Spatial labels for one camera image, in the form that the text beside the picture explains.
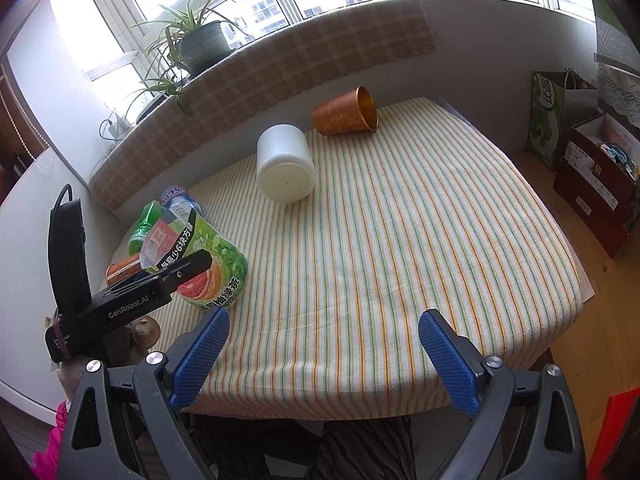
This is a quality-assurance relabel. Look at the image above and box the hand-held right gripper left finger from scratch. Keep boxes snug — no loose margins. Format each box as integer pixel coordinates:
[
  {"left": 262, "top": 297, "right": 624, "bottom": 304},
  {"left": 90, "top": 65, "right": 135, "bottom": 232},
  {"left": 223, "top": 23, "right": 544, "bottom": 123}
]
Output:
[{"left": 57, "top": 305, "right": 231, "bottom": 480}]

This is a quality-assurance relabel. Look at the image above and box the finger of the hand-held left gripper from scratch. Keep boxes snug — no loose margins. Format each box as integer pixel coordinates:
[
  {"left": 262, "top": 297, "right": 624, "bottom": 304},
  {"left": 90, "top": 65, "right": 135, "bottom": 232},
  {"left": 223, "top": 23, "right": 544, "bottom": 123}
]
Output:
[{"left": 147, "top": 249, "right": 214, "bottom": 292}]

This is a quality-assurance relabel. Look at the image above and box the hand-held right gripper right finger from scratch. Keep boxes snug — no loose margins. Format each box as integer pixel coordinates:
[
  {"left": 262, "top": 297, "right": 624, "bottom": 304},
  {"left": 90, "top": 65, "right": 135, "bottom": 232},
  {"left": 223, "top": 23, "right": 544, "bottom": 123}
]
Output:
[{"left": 417, "top": 309, "right": 586, "bottom": 480}]

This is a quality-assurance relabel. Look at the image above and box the white cup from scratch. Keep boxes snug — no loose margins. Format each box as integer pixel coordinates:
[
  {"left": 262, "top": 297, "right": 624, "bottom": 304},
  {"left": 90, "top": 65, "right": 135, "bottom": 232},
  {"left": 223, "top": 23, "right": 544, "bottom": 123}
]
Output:
[{"left": 256, "top": 124, "right": 316, "bottom": 205}]

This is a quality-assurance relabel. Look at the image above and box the orange metal cup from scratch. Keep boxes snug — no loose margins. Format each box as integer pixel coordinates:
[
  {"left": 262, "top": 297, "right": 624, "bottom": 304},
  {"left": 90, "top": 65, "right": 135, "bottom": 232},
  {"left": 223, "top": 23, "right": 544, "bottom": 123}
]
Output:
[{"left": 312, "top": 86, "right": 379, "bottom": 137}]

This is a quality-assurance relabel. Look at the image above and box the green juice bottle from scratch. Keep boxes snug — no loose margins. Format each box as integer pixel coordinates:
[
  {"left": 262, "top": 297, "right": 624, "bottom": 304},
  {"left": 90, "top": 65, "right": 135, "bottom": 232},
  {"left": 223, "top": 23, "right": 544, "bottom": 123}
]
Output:
[{"left": 140, "top": 207, "right": 249, "bottom": 313}]

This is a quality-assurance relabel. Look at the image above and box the orange can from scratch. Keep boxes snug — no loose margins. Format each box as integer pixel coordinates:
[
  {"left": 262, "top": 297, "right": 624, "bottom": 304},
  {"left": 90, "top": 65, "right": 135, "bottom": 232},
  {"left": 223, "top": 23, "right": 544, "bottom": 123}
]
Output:
[{"left": 106, "top": 254, "right": 146, "bottom": 286}]

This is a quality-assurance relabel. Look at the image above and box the brown kiwi fruit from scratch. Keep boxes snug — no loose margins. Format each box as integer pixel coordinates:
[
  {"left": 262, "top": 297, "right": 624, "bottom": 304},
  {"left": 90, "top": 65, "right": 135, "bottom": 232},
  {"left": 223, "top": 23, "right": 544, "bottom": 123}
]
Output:
[{"left": 131, "top": 317, "right": 162, "bottom": 348}]

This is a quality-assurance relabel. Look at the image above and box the clear bottle with blue cap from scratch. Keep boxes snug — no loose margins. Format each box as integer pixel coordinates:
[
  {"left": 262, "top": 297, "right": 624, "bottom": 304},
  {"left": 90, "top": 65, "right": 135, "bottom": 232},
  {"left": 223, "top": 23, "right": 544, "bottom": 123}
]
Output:
[{"left": 160, "top": 186, "right": 203, "bottom": 223}]

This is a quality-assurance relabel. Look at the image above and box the dark striped cloth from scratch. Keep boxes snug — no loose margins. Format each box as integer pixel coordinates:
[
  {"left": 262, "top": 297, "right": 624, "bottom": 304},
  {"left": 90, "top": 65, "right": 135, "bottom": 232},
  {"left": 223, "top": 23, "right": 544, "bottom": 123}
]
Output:
[{"left": 190, "top": 415, "right": 416, "bottom": 480}]

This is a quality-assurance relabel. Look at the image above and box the striped tablecloth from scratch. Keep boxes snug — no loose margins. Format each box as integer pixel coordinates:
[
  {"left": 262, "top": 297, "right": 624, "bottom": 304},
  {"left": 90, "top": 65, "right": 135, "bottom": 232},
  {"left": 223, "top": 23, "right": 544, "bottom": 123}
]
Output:
[{"left": 107, "top": 97, "right": 596, "bottom": 418}]

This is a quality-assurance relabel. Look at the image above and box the small potted spider plant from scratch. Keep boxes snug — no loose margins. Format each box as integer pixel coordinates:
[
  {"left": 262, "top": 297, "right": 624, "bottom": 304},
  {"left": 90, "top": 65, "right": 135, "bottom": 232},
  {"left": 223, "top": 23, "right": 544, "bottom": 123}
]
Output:
[{"left": 122, "top": 76, "right": 193, "bottom": 122}]

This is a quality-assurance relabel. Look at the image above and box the pink cloth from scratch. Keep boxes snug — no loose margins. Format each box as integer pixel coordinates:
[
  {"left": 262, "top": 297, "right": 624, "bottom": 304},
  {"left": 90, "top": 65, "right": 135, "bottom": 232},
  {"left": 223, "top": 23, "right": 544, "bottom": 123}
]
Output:
[{"left": 30, "top": 400, "right": 68, "bottom": 480}]

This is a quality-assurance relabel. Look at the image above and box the plaid windowsill cloth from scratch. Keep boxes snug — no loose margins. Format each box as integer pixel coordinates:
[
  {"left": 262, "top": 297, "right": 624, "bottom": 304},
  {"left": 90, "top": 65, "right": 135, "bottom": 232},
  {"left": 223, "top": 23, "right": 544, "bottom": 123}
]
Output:
[{"left": 90, "top": 0, "right": 437, "bottom": 213}]

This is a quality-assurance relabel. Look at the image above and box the large potted spider plant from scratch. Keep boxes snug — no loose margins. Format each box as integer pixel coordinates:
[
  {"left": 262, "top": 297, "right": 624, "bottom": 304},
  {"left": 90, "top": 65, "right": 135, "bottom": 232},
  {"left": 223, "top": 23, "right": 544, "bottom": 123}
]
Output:
[{"left": 131, "top": 0, "right": 248, "bottom": 86}]

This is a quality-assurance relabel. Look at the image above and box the dark red cardboard box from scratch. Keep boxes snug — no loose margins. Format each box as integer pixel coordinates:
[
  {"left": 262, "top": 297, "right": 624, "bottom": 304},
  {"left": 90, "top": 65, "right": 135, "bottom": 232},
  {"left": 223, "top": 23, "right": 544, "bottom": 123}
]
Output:
[{"left": 552, "top": 112, "right": 640, "bottom": 258}]

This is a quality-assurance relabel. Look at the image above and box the green paper bag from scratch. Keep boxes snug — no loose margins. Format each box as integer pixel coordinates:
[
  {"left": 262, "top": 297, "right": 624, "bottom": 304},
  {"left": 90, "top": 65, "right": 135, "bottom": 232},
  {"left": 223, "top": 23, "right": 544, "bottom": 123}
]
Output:
[{"left": 527, "top": 70, "right": 601, "bottom": 171}]

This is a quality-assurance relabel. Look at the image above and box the white lace cloth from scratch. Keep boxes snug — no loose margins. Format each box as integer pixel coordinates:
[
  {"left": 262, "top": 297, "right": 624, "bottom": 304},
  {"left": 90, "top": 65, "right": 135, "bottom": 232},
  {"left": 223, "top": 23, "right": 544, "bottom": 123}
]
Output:
[{"left": 595, "top": 62, "right": 640, "bottom": 128}]

